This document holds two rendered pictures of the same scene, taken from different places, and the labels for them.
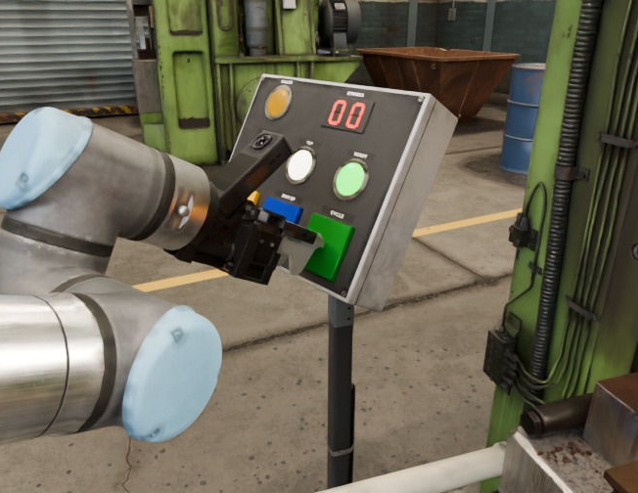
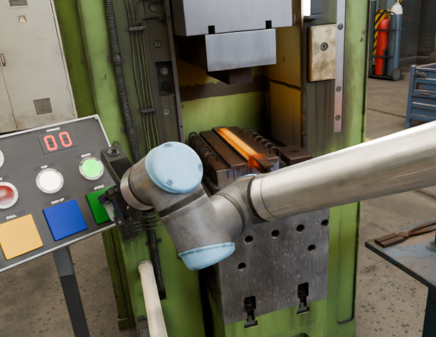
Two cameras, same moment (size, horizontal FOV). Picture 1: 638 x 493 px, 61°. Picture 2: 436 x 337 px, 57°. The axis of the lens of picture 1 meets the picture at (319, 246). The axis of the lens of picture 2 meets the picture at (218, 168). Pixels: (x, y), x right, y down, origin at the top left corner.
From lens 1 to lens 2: 92 cm
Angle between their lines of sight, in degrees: 78
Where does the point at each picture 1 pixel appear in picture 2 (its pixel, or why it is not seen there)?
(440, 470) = (152, 283)
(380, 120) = (82, 135)
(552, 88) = (104, 101)
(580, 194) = (138, 136)
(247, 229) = not seen: hidden behind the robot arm
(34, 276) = (214, 205)
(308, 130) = (36, 161)
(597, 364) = not seen: hidden behind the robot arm
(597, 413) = (220, 180)
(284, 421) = not seen: outside the picture
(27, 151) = (190, 158)
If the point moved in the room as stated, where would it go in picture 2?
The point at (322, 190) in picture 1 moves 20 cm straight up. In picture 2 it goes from (78, 182) to (59, 98)
